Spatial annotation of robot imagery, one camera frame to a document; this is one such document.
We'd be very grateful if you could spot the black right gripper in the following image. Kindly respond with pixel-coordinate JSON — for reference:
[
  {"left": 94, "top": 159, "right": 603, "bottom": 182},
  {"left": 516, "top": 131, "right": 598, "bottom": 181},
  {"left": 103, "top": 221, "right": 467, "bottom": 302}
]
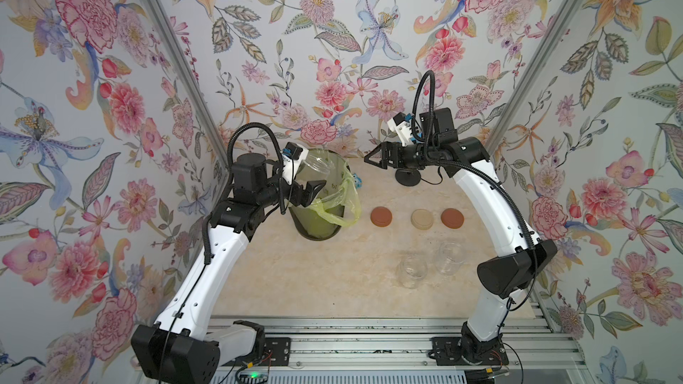
[{"left": 366, "top": 146, "right": 440, "bottom": 174}]

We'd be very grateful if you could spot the clear plastic rice jar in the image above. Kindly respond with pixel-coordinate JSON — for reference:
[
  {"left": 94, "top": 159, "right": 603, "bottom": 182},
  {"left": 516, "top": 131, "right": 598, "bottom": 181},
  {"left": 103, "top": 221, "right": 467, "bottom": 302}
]
[{"left": 397, "top": 254, "right": 429, "bottom": 289}]

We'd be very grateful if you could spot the rice jar beige lid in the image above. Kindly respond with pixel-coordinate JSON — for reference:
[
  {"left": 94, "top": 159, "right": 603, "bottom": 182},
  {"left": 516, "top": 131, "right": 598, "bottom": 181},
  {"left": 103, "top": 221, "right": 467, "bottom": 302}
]
[{"left": 434, "top": 242, "right": 466, "bottom": 276}]

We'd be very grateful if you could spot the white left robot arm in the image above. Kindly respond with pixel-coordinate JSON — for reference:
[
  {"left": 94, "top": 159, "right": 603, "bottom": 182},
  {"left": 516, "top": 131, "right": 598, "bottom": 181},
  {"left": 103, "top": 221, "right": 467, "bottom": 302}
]
[{"left": 131, "top": 122, "right": 327, "bottom": 383}]

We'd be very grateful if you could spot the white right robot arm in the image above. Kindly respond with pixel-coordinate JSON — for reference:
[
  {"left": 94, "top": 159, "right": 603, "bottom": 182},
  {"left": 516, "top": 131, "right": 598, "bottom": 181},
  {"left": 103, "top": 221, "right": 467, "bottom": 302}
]
[{"left": 364, "top": 70, "right": 558, "bottom": 366}]

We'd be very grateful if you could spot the small blue figurine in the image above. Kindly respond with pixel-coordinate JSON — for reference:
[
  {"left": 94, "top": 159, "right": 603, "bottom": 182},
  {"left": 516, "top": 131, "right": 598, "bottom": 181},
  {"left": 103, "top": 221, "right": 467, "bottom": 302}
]
[{"left": 352, "top": 174, "right": 363, "bottom": 188}]

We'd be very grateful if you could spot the green plastic bin liner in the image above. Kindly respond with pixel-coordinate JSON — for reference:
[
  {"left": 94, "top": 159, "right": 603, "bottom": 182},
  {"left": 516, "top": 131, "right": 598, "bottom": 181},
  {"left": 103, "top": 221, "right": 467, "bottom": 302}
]
[{"left": 290, "top": 148, "right": 363, "bottom": 228}]

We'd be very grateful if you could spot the black mesh waste bin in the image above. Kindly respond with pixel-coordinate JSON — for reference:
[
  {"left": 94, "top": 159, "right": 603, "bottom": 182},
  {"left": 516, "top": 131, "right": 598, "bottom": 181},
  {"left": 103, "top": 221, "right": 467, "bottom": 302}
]
[{"left": 287, "top": 148, "right": 356, "bottom": 241}]

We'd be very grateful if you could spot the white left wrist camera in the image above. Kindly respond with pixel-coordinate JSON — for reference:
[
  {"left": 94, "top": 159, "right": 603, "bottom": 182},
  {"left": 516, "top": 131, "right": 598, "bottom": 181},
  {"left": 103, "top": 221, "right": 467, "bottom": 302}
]
[{"left": 282, "top": 142, "right": 309, "bottom": 185}]

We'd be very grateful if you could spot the aluminium corner post left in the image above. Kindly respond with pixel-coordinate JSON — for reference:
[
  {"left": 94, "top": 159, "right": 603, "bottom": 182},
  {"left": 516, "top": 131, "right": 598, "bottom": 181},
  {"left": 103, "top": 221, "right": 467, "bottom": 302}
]
[{"left": 142, "top": 0, "right": 229, "bottom": 168}]

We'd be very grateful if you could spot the aluminium corner post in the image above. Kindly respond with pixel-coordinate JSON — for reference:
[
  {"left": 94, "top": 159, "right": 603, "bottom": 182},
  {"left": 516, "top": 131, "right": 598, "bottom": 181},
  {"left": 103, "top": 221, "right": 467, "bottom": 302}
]
[
  {"left": 142, "top": 0, "right": 229, "bottom": 168},
  {"left": 486, "top": 0, "right": 583, "bottom": 156}
]

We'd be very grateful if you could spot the aluminium corner post right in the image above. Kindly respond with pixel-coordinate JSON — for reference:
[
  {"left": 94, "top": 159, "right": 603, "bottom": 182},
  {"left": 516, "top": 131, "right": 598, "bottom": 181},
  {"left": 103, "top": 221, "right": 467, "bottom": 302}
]
[{"left": 486, "top": 0, "right": 583, "bottom": 156}]

